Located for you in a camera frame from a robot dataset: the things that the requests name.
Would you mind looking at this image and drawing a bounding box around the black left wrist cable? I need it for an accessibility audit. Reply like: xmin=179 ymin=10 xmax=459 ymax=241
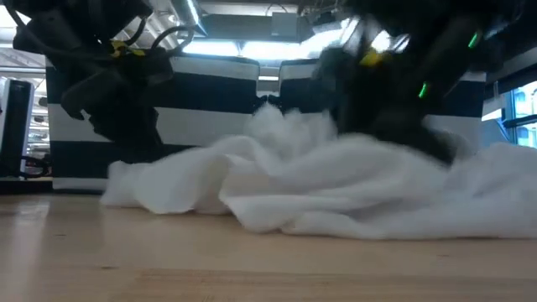
xmin=125 ymin=18 xmax=196 ymax=54

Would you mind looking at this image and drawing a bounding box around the navy white-striped fabric bin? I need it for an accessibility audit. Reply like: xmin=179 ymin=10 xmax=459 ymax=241
xmin=44 ymin=53 xmax=261 ymax=194
xmin=279 ymin=58 xmax=487 ymax=148

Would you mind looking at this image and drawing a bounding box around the ceiling light strip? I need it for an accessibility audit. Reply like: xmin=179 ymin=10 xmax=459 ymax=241
xmin=182 ymin=29 xmax=324 ymax=60

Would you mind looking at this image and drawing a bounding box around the black tower device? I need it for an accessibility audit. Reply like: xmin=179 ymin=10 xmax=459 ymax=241
xmin=0 ymin=78 xmax=35 ymax=180

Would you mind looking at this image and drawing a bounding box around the grey ceiling duct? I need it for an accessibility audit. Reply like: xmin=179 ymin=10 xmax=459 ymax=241
xmin=169 ymin=0 xmax=304 ymax=43

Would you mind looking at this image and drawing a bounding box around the window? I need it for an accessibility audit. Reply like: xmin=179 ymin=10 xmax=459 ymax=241
xmin=501 ymin=79 xmax=537 ymax=148

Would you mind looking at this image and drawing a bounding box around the white garment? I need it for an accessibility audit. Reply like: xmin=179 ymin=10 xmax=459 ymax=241
xmin=99 ymin=102 xmax=537 ymax=241

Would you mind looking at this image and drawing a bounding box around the dark green polo shirt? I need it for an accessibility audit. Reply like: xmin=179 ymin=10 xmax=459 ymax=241
xmin=60 ymin=70 xmax=169 ymax=163

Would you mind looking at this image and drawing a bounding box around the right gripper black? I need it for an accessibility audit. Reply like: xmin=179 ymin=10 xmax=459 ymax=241
xmin=318 ymin=45 xmax=456 ymax=165

